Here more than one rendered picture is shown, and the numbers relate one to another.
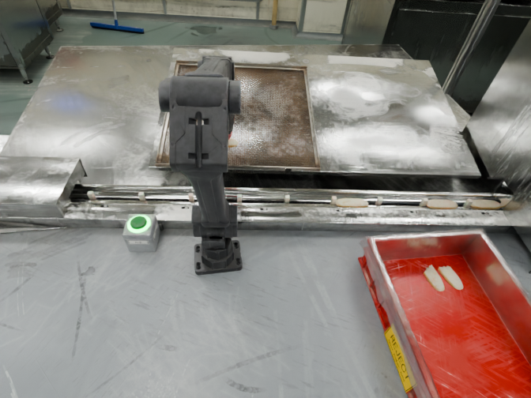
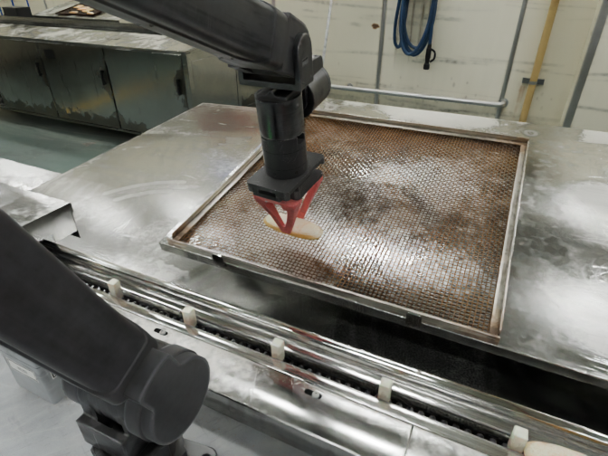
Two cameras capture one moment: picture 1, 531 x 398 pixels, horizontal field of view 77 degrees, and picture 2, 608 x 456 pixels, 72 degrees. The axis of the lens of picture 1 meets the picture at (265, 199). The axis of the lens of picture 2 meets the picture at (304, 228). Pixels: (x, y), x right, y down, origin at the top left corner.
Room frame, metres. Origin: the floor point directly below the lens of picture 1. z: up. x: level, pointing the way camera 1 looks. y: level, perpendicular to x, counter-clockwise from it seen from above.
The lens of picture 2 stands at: (0.35, -0.15, 1.27)
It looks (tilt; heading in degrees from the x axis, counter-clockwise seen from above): 31 degrees down; 31
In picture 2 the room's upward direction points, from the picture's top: straight up
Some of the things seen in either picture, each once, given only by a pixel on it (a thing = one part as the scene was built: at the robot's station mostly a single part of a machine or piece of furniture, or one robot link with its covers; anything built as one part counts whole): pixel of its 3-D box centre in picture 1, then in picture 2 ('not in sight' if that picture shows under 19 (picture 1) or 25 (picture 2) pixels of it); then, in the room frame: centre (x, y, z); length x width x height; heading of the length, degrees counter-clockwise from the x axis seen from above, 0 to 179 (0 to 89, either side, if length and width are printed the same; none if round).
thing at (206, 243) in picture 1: (214, 224); (137, 387); (0.49, 0.12, 0.94); 0.09 x 0.05 x 0.10; 7
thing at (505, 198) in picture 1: (503, 195); not in sight; (0.73, -0.71, 0.89); 0.06 x 0.01 x 0.06; 6
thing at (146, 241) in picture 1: (143, 235); (57, 362); (0.50, 0.31, 0.84); 0.08 x 0.08 x 0.11; 6
